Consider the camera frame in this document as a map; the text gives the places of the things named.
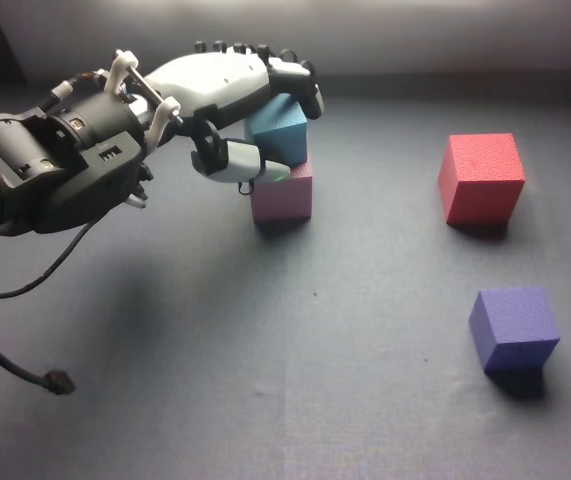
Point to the grey table cloth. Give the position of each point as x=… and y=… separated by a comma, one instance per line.
x=365, y=300

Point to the small blue foam cube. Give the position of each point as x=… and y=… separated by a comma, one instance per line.
x=285, y=135

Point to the pink foam cube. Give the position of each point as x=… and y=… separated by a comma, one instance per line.
x=285, y=200

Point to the small purple foam cube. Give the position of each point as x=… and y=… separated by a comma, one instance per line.
x=515, y=320

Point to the white backdrop board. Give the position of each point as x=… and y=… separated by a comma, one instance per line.
x=415, y=35

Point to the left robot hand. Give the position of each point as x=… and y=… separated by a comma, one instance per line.
x=215, y=80

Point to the red foam cube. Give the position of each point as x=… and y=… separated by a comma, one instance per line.
x=482, y=170

